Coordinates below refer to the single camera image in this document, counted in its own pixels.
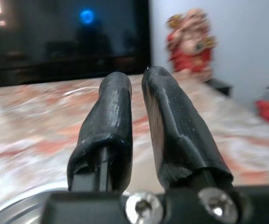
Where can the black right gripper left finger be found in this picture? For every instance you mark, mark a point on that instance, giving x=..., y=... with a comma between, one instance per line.
x=111, y=121

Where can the black flat screen television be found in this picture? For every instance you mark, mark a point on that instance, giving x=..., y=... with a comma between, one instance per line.
x=64, y=39

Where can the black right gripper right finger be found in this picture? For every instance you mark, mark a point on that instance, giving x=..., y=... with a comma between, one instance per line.
x=181, y=130

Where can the red laughing Buddha figurine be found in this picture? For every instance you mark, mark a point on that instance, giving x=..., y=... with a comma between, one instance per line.
x=191, y=42

